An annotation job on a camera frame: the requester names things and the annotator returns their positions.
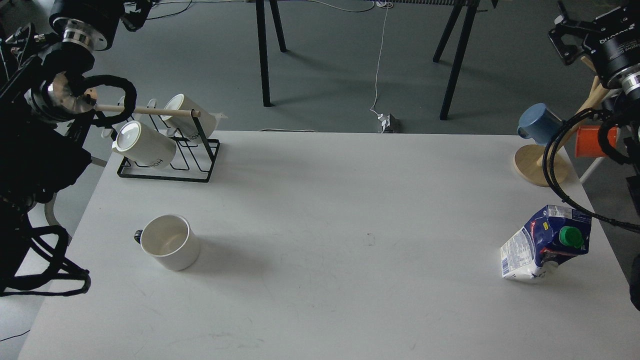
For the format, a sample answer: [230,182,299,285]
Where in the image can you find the black floor cable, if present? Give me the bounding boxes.
[145,0,193,21]

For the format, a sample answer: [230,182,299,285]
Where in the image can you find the black table legs right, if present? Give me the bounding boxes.
[432,0,480,121]

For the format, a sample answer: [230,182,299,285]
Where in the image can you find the blue mug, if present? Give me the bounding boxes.
[516,103,563,146]

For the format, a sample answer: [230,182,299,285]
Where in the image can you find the blue white milk carton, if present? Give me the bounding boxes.
[500,204,592,282]

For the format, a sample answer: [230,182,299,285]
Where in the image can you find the black wire mug rack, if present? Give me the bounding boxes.
[102,98,226,183]

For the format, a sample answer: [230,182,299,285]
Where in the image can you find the white mug rack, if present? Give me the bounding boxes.
[111,120,178,170]
[160,93,218,144]

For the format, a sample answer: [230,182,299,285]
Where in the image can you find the black table legs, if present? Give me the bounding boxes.
[254,0,288,108]
[432,0,480,121]

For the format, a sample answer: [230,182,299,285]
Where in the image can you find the white mug rear rack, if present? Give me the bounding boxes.
[160,93,218,144]

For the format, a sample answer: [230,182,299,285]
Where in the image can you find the white power cable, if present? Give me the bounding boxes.
[310,0,396,117]

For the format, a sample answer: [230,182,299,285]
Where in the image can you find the wooden mug tree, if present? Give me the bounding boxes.
[512,55,617,187]

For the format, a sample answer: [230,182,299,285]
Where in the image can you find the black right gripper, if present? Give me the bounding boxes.
[548,7,640,75]

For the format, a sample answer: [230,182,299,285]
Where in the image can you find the white power strip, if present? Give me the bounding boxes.
[377,113,401,133]

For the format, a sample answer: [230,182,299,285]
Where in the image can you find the orange mug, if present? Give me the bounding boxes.
[574,125,608,158]

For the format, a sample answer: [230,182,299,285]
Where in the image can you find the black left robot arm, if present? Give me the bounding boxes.
[0,0,156,297]

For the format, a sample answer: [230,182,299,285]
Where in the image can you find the black table legs left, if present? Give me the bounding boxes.
[254,0,288,108]

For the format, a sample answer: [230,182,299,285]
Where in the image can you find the white mug front rack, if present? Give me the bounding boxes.
[111,120,178,170]

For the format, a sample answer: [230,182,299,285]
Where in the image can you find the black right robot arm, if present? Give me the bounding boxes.
[541,0,640,233]

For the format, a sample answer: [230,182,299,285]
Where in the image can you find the white mug black handle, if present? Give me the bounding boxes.
[133,214,201,272]

